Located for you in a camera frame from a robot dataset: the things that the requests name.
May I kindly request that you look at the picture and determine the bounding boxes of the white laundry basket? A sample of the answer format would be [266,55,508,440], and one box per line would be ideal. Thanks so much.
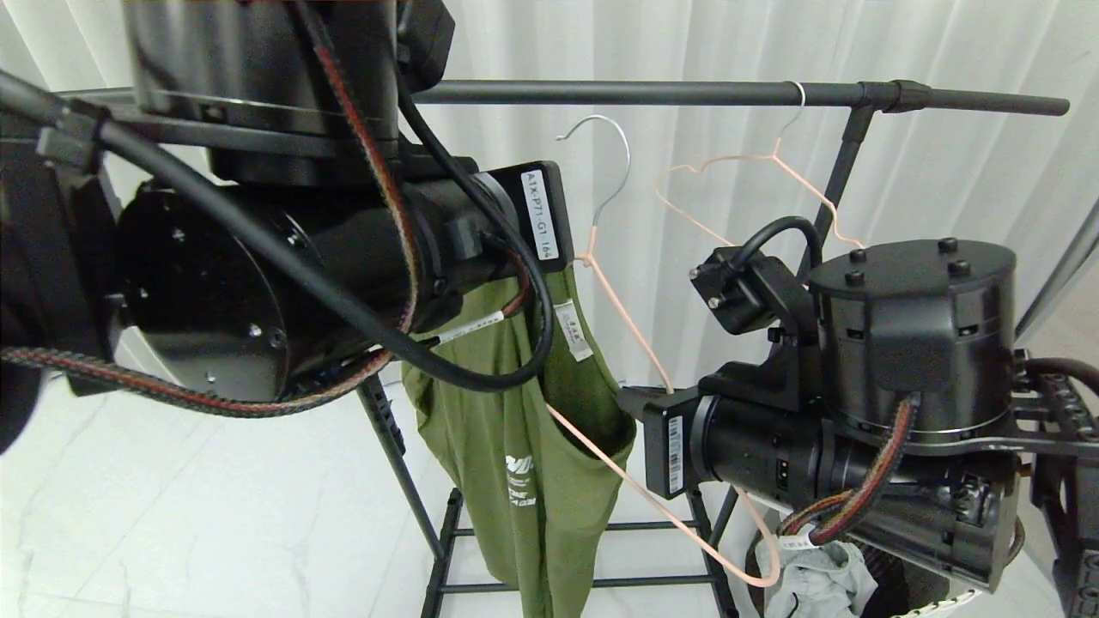
[745,515,988,618]

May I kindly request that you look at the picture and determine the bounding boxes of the black clothes rack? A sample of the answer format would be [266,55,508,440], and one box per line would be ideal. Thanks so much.
[52,79,1071,618]

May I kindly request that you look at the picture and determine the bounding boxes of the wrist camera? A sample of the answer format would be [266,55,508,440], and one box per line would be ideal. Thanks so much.
[397,0,457,94]
[690,245,818,397]

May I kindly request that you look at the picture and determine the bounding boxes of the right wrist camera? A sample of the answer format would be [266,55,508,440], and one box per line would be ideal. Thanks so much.
[690,245,818,397]

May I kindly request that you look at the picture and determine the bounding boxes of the pale grey shorts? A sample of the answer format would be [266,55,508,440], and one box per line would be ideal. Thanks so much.
[775,539,878,618]

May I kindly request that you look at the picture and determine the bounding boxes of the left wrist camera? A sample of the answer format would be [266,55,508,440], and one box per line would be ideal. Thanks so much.
[397,0,457,94]

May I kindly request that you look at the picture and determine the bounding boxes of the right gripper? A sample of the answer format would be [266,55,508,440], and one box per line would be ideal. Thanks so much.
[640,391,830,512]

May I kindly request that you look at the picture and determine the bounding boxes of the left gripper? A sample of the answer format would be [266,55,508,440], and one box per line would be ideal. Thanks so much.
[405,161,574,300]

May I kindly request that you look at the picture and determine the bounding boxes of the pink clothes hanger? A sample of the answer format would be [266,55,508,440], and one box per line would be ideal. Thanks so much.
[545,114,784,590]
[654,82,866,255]

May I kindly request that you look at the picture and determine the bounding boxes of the green long-sleeved shirt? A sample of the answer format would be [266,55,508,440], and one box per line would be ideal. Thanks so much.
[401,266,638,618]

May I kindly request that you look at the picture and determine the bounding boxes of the white curtain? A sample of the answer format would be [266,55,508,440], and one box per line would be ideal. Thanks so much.
[0,0,1099,396]

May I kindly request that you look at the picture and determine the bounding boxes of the black cable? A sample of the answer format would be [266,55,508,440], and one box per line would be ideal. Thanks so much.
[728,215,825,284]
[0,69,557,394]

